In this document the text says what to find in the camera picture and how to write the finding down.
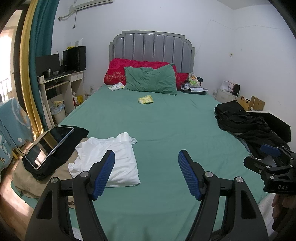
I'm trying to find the yellow packet on bed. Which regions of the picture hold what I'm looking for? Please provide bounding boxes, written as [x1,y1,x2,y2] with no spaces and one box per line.
[138,95,154,104]

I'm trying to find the green pillow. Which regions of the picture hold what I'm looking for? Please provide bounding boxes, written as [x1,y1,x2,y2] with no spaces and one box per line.
[124,64,177,95]

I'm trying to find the right hand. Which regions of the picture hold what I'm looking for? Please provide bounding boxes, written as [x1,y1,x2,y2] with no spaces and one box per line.
[271,194,295,220]

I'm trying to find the cardboard box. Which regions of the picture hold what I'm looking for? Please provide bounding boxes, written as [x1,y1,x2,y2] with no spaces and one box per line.
[248,96,265,111]

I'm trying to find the black clothes pile right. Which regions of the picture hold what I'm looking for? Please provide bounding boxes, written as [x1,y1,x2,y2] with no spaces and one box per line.
[214,101,289,159]

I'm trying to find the white wooden desk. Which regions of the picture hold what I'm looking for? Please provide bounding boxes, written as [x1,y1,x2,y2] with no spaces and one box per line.
[38,71,85,117]

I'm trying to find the yellow curtain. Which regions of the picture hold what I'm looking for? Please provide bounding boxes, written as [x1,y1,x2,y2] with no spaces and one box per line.
[19,0,57,149]

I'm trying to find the black computer tower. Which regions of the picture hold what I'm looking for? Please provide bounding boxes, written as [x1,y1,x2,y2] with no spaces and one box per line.
[63,46,86,72]

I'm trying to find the white garment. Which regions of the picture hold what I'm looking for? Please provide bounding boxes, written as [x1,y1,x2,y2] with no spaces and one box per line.
[68,131,141,188]

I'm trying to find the teal curtain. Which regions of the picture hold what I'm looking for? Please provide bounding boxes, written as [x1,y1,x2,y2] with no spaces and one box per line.
[27,0,61,132]

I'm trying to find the beige trousers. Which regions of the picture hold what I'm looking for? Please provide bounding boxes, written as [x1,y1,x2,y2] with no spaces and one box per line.
[13,138,88,199]

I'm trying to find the red pillow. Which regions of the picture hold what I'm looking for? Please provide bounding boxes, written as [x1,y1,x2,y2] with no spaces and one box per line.
[104,58,188,91]

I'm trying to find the tablet with dark screen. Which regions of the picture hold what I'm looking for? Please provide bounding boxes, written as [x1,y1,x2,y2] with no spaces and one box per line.
[25,126,74,170]

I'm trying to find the grey padded headboard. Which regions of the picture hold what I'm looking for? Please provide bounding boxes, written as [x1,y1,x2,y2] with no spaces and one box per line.
[109,30,195,73]

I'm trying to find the white air conditioner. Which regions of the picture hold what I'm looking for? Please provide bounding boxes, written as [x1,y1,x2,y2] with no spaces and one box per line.
[58,0,113,21]

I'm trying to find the blue patterned blanket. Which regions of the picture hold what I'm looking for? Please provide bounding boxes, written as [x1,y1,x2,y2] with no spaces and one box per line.
[0,97,33,170]

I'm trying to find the white paper on bed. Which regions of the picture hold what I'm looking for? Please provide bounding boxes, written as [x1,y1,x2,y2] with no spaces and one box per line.
[108,82,125,91]

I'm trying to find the white nightstand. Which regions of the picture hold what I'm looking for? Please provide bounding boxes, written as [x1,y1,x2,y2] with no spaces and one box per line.
[216,89,239,103]

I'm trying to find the white trash bin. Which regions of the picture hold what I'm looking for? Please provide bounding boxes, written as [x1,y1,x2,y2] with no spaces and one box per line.
[50,104,66,124]

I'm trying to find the black monitor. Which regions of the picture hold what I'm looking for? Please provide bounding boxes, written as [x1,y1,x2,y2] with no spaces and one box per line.
[35,53,61,76]

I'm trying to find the items pile beside pillow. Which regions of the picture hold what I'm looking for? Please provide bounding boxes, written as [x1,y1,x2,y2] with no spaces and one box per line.
[181,73,208,95]

